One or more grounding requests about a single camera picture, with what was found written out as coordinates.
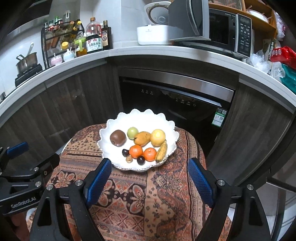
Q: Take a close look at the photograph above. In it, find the yellow brown mango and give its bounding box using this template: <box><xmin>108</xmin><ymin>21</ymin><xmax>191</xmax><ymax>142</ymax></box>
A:
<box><xmin>133</xmin><ymin>132</ymin><xmax>151</xmax><ymax>147</ymax></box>

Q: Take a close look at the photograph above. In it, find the green energy label sticker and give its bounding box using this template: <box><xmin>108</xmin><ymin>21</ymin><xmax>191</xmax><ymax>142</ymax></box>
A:
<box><xmin>212</xmin><ymin>108</ymin><xmax>227</xmax><ymax>127</ymax></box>

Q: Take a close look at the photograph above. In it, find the black gas stove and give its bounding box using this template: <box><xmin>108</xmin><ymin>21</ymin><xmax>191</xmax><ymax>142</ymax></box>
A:
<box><xmin>15</xmin><ymin>64</ymin><xmax>43</xmax><ymax>87</ymax></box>

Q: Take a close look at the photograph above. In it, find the brown kiwi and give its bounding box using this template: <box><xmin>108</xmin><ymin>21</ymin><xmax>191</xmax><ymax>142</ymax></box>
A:
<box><xmin>110</xmin><ymin>130</ymin><xmax>127</xmax><ymax>147</ymax></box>

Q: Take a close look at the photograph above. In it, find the black microwave oven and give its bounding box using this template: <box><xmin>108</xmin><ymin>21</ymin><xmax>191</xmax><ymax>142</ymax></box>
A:
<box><xmin>168</xmin><ymin>1</ymin><xmax>252</xmax><ymax>59</ymax></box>

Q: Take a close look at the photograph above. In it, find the soy sauce bottle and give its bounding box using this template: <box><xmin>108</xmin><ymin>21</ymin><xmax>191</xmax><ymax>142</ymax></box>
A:
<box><xmin>86</xmin><ymin>17</ymin><xmax>103</xmax><ymax>54</ymax></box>

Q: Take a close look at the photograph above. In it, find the wooden wall shelf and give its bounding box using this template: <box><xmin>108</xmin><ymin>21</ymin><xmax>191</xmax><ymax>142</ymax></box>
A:
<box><xmin>208</xmin><ymin>0</ymin><xmax>277</xmax><ymax>38</ymax></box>

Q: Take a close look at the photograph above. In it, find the yellow round lemon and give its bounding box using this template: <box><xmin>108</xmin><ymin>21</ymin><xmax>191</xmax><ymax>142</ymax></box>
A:
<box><xmin>150</xmin><ymin>129</ymin><xmax>166</xmax><ymax>147</ymax></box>

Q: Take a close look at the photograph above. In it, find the teal package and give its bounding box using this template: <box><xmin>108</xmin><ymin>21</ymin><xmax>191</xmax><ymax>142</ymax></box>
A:
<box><xmin>280</xmin><ymin>64</ymin><xmax>296</xmax><ymax>94</ymax></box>

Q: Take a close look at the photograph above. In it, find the red plastic bag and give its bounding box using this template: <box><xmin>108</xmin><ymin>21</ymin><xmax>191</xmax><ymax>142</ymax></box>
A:
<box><xmin>270</xmin><ymin>46</ymin><xmax>296</xmax><ymax>69</ymax></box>

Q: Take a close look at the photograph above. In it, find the black built-in dishwasher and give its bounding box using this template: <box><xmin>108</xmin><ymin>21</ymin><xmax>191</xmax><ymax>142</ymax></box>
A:
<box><xmin>118</xmin><ymin>68</ymin><xmax>234</xmax><ymax>156</ymax></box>

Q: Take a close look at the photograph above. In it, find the steel saucepan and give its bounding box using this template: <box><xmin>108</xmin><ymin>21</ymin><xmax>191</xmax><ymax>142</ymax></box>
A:
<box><xmin>16</xmin><ymin>42</ymin><xmax>38</xmax><ymax>74</ymax></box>

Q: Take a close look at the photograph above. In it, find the orange tangerine in bowl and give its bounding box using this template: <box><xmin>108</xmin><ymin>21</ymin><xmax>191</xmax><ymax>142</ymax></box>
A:
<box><xmin>143</xmin><ymin>148</ymin><xmax>157</xmax><ymax>162</ymax></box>

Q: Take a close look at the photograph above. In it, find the dark plum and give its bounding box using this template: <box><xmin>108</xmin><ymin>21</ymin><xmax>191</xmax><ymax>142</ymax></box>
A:
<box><xmin>122</xmin><ymin>149</ymin><xmax>130</xmax><ymax>157</ymax></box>
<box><xmin>137</xmin><ymin>156</ymin><xmax>145</xmax><ymax>166</ymax></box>

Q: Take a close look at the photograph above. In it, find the small tan longan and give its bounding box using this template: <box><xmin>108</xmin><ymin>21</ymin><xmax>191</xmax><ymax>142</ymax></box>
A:
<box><xmin>126</xmin><ymin>156</ymin><xmax>133</xmax><ymax>163</ymax></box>

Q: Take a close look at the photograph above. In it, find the white scalloped fruit bowl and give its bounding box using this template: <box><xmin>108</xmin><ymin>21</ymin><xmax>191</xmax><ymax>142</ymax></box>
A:
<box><xmin>97</xmin><ymin>109</ymin><xmax>179</xmax><ymax>172</ymax></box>

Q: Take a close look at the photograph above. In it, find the white rice cooker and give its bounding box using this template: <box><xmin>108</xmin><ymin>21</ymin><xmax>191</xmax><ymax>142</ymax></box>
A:
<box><xmin>137</xmin><ymin>1</ymin><xmax>171</xmax><ymax>45</ymax></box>

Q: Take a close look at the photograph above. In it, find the green apple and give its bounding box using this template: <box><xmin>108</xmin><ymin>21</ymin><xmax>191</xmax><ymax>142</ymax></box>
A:
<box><xmin>127</xmin><ymin>127</ymin><xmax>138</xmax><ymax>140</ymax></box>

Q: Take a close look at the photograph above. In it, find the patterned paisley tablecloth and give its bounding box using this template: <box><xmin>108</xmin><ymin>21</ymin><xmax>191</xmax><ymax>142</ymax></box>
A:
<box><xmin>26</xmin><ymin>123</ymin><xmax>233</xmax><ymax>241</ymax></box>

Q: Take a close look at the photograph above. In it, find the large orange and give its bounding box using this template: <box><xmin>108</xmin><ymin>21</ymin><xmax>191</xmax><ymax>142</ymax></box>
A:
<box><xmin>129</xmin><ymin>145</ymin><xmax>143</xmax><ymax>159</ymax></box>

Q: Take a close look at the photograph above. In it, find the left hand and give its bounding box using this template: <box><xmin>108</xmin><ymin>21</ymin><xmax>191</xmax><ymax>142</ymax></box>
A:
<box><xmin>11</xmin><ymin>211</ymin><xmax>30</xmax><ymax>241</ymax></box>

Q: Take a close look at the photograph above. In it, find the dark glass bottle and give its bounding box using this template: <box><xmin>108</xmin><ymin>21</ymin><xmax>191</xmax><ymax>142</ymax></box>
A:
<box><xmin>102</xmin><ymin>20</ymin><xmax>112</xmax><ymax>50</ymax></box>

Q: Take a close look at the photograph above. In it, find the yellow banana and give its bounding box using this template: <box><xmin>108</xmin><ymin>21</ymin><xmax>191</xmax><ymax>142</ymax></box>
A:
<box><xmin>155</xmin><ymin>140</ymin><xmax>168</xmax><ymax>163</ymax></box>

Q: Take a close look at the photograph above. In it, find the black spice rack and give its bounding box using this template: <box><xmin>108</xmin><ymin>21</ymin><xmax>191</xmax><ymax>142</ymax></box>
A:
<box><xmin>41</xmin><ymin>19</ymin><xmax>84</xmax><ymax>69</ymax></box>

